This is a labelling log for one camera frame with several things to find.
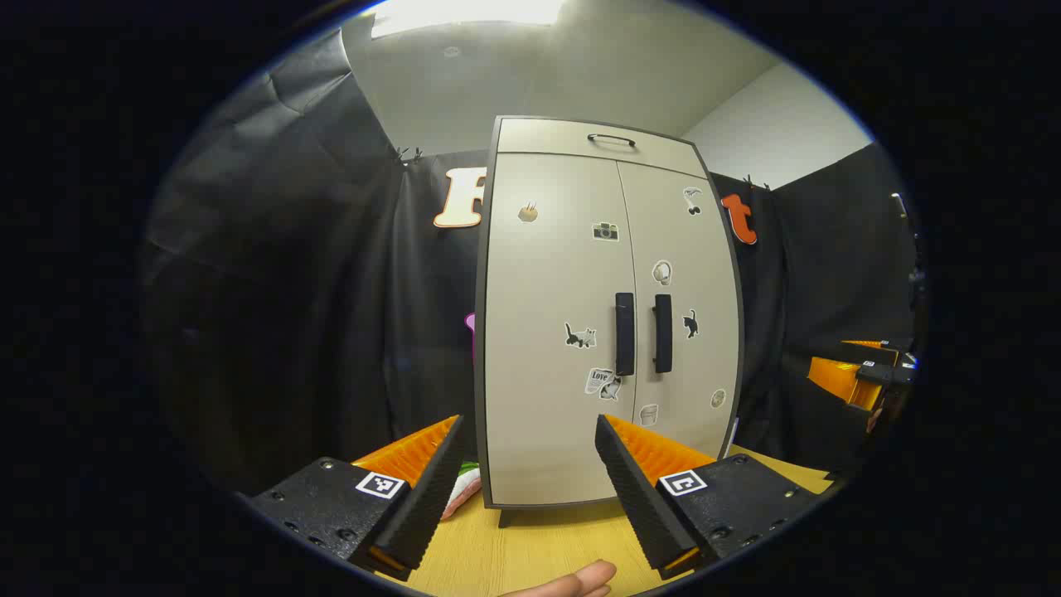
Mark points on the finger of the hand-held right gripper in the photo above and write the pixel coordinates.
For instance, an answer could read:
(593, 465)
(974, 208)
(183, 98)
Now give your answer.
(870, 342)
(833, 377)

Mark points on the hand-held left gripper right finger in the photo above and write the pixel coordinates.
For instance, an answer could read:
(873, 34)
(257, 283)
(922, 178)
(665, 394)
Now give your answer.
(634, 489)

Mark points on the beige shoe cabinet door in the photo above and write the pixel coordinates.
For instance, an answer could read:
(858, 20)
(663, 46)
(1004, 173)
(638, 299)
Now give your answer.
(704, 265)
(547, 274)

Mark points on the black backdrop cloth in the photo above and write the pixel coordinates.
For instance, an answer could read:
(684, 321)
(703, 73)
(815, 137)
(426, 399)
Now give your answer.
(290, 290)

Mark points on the ceiling light panel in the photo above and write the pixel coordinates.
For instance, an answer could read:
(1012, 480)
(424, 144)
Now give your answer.
(464, 12)

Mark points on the beige double-door shoe cabinet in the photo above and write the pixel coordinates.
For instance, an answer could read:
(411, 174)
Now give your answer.
(564, 481)

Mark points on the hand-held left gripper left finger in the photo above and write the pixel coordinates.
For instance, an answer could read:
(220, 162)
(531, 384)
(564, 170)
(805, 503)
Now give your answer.
(431, 489)

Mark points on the beige cabinet drawer front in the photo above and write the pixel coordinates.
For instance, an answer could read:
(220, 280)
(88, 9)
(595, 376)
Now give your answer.
(547, 137)

